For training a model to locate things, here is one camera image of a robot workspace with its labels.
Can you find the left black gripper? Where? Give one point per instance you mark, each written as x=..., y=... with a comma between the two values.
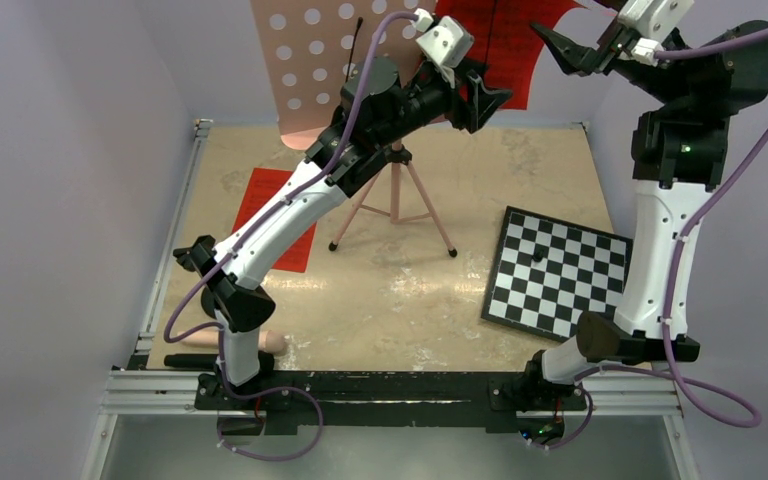
x=479, y=104

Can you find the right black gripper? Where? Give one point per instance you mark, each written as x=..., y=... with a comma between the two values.
x=576, y=59

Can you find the pink tripod music stand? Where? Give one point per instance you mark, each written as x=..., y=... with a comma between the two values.
x=311, y=48

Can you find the red sheet music page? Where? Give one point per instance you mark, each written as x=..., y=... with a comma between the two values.
x=262, y=185

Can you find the black microphone stand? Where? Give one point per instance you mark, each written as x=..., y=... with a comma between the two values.
x=200, y=258

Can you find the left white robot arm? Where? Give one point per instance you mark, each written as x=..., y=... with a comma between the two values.
x=377, y=110

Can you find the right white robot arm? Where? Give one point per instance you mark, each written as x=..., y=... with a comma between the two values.
x=679, y=152

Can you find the black white chessboard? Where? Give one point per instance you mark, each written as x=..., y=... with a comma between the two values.
x=583, y=269

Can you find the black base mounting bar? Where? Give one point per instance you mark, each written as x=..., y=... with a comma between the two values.
x=497, y=402

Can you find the black microphone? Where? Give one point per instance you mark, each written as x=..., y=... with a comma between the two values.
x=190, y=362

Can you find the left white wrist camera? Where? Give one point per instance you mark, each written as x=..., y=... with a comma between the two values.
x=442, y=40

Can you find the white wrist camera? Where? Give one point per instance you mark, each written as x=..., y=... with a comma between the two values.
x=651, y=21
x=442, y=40

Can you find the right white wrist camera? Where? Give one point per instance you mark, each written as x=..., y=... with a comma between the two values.
x=651, y=21

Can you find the aluminium frame rail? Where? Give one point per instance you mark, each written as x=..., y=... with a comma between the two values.
x=384, y=296

